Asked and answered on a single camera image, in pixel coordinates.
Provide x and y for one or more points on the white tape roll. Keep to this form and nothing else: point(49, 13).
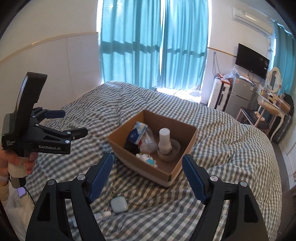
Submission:
point(172, 156)

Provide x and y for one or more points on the grey checked blanket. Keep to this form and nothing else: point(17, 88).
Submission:
point(219, 143)

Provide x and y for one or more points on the white cartoon toy figure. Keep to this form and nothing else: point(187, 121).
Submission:
point(145, 158)

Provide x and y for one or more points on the white oval mirror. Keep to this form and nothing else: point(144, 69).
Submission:
point(274, 80)

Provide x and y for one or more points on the blue white packet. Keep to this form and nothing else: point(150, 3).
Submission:
point(135, 135)

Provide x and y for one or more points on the clear plastic bag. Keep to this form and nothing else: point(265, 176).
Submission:
point(148, 143)

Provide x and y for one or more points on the purple small device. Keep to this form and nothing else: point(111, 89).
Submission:
point(22, 192)

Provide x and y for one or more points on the narrow teal curtain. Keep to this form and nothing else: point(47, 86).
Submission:
point(285, 58)

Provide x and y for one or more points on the clear plastic bags pile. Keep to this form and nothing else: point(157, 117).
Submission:
point(192, 92)

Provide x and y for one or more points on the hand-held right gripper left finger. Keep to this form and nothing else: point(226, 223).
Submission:
point(101, 176)

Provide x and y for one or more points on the black round object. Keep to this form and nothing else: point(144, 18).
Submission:
point(130, 147)

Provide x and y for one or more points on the white louvered wardrobe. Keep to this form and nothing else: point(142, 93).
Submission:
point(290, 141)

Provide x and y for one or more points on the silver small fridge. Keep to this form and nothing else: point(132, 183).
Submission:
point(240, 95)

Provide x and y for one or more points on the wooden chair dark seat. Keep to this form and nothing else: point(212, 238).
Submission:
point(251, 115)

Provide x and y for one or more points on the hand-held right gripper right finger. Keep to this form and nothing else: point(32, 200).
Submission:
point(194, 178)

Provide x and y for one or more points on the person's left forearm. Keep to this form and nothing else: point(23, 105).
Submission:
point(3, 190)

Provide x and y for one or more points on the white printed tube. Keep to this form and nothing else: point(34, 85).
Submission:
point(101, 215)

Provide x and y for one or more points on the pale earbud case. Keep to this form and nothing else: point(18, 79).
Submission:
point(119, 204)

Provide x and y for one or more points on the white dressing table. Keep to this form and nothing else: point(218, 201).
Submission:
point(270, 104)

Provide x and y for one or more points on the brown cardboard box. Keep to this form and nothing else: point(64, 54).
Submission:
point(182, 157)

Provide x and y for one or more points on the person's left hand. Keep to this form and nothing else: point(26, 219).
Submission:
point(13, 160)

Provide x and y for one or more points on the wide teal curtain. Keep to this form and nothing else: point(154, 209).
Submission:
point(129, 41)

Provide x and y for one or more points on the white cylindrical device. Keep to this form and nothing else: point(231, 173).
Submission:
point(164, 136)

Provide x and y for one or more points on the white suitcase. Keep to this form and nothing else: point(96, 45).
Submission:
point(218, 93)

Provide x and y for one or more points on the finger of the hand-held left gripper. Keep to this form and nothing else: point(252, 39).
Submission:
point(76, 132)
point(55, 113)

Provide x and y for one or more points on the black bag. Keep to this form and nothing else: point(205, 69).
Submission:
point(288, 102)

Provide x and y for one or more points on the white air conditioner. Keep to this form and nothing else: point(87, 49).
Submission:
point(252, 19)

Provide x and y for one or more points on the dark suitcase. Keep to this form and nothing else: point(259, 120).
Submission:
point(285, 127)

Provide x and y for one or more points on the black wall television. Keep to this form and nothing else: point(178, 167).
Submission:
point(252, 60)

